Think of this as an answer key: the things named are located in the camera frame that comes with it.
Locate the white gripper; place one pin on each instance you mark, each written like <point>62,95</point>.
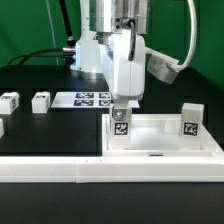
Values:
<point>125,79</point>

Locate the white square tabletop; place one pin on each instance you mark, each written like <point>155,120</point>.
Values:
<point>157,135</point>

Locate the white marker plate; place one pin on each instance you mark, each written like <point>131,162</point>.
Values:
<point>81,100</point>

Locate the white L-shaped fence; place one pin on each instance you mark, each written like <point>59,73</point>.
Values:
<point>113,169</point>

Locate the white block left edge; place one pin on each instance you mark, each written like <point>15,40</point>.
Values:
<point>1,128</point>

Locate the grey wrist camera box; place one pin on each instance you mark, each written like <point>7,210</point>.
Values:
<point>159,68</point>

